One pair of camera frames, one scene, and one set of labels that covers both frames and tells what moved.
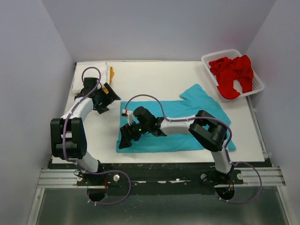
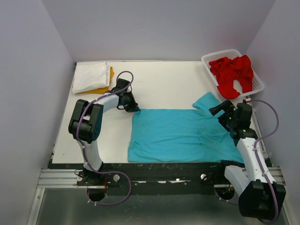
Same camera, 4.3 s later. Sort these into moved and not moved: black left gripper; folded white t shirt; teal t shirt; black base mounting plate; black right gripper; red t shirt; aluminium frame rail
Moved: black right gripper; teal t shirt; black left gripper
Not moved: folded white t shirt; red t shirt; black base mounting plate; aluminium frame rail
